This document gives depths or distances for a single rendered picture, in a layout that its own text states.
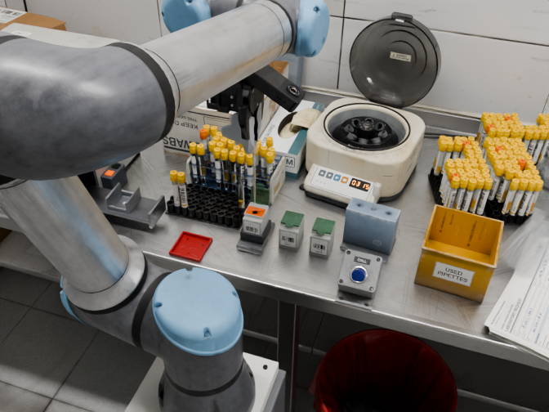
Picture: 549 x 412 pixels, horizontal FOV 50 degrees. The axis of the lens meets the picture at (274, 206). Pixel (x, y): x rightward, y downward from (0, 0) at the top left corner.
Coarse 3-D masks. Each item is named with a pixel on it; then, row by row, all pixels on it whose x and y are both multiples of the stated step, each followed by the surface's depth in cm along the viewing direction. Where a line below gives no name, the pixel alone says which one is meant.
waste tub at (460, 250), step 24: (432, 216) 114; (456, 216) 116; (480, 216) 114; (432, 240) 122; (456, 240) 120; (480, 240) 118; (432, 264) 109; (456, 264) 107; (480, 264) 105; (432, 288) 113; (456, 288) 111; (480, 288) 108
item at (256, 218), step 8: (248, 208) 119; (256, 208) 119; (264, 208) 119; (248, 216) 118; (256, 216) 117; (264, 216) 118; (248, 224) 118; (256, 224) 117; (264, 224) 119; (256, 232) 119
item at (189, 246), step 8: (184, 232) 123; (176, 240) 122; (184, 240) 122; (192, 240) 122; (200, 240) 122; (208, 240) 122; (176, 248) 121; (184, 248) 121; (192, 248) 121; (200, 248) 121; (176, 256) 119; (184, 256) 118; (192, 256) 119; (200, 256) 118
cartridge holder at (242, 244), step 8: (272, 224) 125; (240, 232) 120; (248, 232) 119; (264, 232) 120; (240, 240) 121; (248, 240) 120; (256, 240) 120; (264, 240) 120; (240, 248) 120; (248, 248) 119; (256, 248) 119; (264, 248) 121
